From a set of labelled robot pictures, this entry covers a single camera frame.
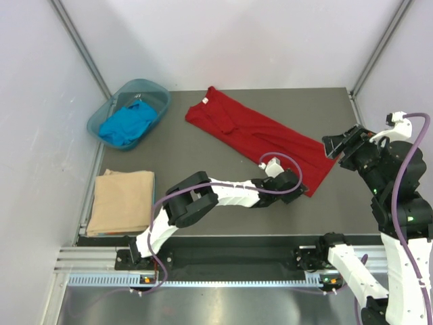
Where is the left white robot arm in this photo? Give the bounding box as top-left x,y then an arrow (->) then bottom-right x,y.
129,169 -> 308,269

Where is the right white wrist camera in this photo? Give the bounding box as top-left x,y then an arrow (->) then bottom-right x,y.
369,111 -> 413,144

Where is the aluminium frame rail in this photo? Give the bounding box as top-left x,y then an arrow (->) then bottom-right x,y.
54,245 -> 387,274

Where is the teal plastic basket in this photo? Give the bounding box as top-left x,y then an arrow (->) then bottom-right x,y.
87,79 -> 171,151

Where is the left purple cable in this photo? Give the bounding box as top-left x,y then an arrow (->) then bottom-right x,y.
130,152 -> 304,293

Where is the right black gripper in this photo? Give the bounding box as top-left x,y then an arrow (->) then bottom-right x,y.
321,122 -> 389,192

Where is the slotted cable duct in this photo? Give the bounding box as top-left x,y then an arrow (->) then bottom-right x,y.
68,274 -> 343,288

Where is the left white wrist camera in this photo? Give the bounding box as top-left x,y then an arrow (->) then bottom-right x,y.
258,157 -> 284,177

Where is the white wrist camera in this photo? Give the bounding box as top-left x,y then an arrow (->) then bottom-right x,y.
369,111 -> 413,144
258,157 -> 284,177

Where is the red t-shirt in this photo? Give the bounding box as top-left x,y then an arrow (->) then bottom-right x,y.
185,86 -> 336,197

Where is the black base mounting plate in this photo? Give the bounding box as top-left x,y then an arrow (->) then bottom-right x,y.
114,236 -> 342,282

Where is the folded tan t-shirt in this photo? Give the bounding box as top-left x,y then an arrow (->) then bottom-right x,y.
87,169 -> 155,237

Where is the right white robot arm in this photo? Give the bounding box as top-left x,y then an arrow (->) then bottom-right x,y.
315,121 -> 432,324

